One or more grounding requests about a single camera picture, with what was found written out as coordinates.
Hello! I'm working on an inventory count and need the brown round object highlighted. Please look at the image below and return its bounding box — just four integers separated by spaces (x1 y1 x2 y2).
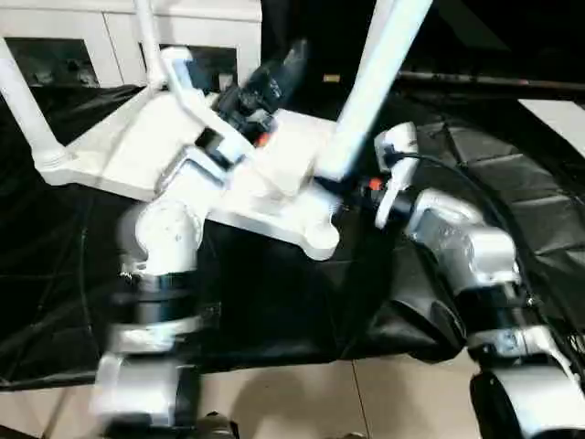
196 411 241 439

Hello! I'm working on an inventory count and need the white plastic table top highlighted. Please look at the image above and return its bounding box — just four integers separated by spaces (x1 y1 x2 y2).
34 81 342 262

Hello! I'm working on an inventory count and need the grey metal rail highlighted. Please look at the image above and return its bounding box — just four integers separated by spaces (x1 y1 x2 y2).
397 70 585 92

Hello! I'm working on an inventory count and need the white cabinet with glass doors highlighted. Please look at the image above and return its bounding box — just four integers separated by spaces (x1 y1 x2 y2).
0 0 264 88

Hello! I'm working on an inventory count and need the black mat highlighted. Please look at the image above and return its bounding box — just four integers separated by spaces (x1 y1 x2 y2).
0 81 585 390

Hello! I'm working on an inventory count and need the black box with orange label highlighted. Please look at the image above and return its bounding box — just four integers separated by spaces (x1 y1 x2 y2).
260 0 380 115

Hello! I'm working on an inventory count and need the white flat board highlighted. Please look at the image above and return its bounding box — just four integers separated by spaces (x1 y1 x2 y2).
518 97 585 156

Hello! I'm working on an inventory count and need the white plastic table leg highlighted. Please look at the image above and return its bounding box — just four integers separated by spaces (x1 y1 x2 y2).
314 0 434 184
0 38 79 173
132 0 171 91

